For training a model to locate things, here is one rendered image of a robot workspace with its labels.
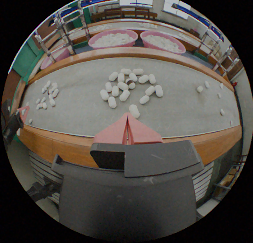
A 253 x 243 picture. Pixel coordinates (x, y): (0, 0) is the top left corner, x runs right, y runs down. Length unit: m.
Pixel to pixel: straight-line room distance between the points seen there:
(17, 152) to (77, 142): 1.55
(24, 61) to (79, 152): 0.89
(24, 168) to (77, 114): 1.65
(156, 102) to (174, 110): 0.06
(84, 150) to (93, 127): 0.07
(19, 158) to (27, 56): 1.38
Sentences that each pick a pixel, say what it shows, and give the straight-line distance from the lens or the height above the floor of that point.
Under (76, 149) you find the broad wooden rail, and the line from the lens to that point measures 0.26.
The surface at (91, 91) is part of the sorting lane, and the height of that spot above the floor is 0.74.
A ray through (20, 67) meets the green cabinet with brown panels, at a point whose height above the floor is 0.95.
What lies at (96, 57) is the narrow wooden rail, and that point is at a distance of 0.40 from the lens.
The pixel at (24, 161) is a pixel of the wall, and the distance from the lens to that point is 1.79.
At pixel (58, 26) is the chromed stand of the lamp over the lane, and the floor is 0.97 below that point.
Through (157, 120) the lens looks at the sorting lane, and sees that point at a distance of 0.26.
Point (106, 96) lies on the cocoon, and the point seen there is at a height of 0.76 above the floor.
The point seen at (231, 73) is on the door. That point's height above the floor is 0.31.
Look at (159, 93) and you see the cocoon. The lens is 0.27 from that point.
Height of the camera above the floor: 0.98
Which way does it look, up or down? 76 degrees down
